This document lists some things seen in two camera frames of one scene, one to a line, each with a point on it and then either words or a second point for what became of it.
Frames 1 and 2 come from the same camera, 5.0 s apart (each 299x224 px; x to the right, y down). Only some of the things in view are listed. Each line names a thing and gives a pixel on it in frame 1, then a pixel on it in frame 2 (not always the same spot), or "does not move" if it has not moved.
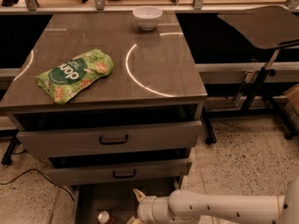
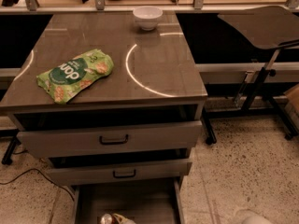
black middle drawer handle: [124, 176] does not move
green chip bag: [77, 73] does not move
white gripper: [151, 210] → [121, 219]
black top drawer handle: [113, 143] does not move
